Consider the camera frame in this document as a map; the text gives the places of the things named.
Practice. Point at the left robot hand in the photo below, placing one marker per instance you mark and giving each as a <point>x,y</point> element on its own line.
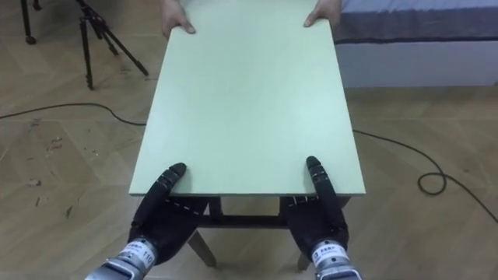
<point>163,225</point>

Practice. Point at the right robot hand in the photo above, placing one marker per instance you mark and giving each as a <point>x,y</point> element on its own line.
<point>323,221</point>

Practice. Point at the pale green wooden table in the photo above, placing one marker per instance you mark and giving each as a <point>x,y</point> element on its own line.
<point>249,109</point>

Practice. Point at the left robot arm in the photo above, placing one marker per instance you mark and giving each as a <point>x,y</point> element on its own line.
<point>124,261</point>

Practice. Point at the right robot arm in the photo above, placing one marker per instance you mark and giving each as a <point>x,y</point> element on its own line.
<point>334,261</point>

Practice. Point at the grey bed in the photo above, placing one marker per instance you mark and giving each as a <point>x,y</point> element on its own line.
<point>416,40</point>

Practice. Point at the black stand leg with caster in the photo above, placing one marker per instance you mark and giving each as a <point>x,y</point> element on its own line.
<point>28,21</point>

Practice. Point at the black camera tripod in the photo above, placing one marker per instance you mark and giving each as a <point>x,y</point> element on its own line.
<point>102,37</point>

